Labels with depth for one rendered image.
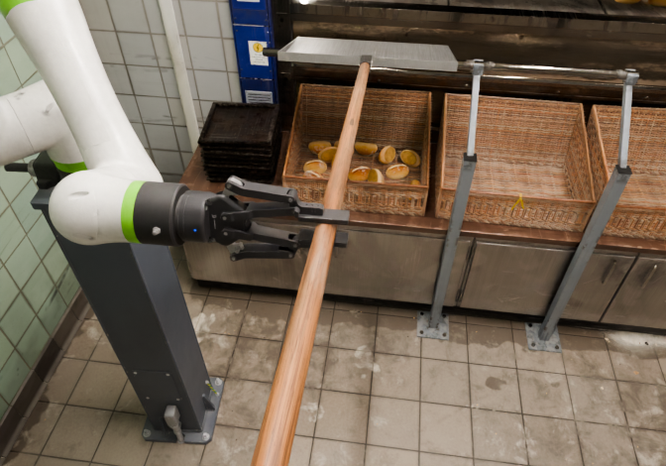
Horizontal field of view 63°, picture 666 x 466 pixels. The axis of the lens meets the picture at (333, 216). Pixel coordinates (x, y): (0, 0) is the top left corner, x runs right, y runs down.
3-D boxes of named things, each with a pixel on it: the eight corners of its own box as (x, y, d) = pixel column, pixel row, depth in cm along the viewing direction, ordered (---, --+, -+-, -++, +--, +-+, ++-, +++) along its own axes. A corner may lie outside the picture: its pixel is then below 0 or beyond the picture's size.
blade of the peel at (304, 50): (457, 71, 163) (458, 61, 162) (277, 60, 168) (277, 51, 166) (448, 46, 194) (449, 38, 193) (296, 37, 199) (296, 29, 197)
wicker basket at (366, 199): (301, 135, 248) (298, 81, 228) (425, 144, 243) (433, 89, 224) (281, 207, 213) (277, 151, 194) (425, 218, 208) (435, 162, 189)
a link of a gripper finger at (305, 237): (297, 239, 77) (297, 243, 77) (347, 243, 76) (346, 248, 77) (300, 228, 79) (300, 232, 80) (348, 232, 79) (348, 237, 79)
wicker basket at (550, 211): (434, 145, 242) (443, 90, 223) (564, 156, 237) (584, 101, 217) (432, 219, 208) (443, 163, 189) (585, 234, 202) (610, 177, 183)
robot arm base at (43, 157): (-1, 193, 126) (-12, 174, 121) (29, 154, 136) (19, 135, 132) (109, 197, 125) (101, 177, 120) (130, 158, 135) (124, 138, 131)
